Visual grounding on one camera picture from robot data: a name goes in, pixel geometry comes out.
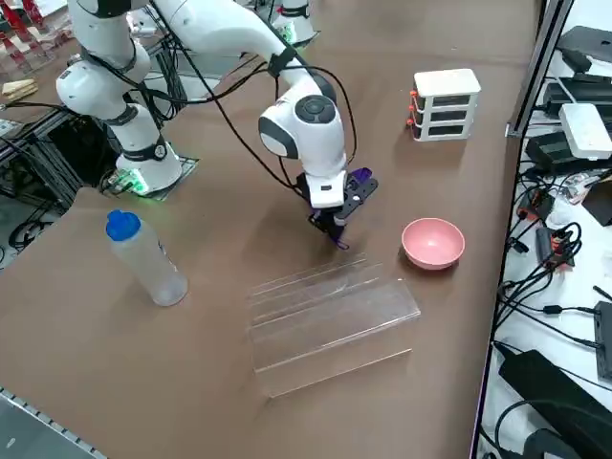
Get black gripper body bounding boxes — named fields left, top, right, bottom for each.
left=295, top=172, right=380, bottom=222

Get purple cloth towel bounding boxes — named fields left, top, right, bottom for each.
left=309, top=166, right=375, bottom=251

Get clear acrylic stepped rack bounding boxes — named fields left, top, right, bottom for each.
left=246, top=257, right=422, bottom=398

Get pink bowl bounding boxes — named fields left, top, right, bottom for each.
left=401, top=217, right=466, bottom=272

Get white mini drawer cabinet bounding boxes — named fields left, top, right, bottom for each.
left=405, top=68, right=483, bottom=143

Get clear bottle with blue cap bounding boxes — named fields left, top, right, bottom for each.
left=105, top=208, right=189, bottom=308

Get black and orange connector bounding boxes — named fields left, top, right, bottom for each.
left=535, top=224, right=582, bottom=273

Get white power adapter box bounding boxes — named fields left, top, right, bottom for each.
left=558, top=102, right=612, bottom=162

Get large black power adapter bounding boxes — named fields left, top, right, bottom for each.
left=498, top=349, right=612, bottom=459

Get black flat box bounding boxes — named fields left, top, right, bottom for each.
left=557, top=26, right=612, bottom=66

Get black bar device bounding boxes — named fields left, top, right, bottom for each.
left=592, top=300, right=612, bottom=383

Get wooden blocks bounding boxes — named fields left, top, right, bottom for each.
left=2, top=78, right=39, bottom=101

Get red stand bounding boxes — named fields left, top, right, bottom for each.
left=0, top=0, right=49, bottom=63

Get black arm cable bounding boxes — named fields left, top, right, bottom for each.
left=78, top=18, right=358, bottom=190

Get aluminium frame post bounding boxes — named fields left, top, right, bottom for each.
left=505, top=0, right=575, bottom=140

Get black metal frame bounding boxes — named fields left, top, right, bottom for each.
left=0, top=107, right=92, bottom=211

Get aluminium table rail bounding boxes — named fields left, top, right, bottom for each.
left=0, top=386, right=104, bottom=459

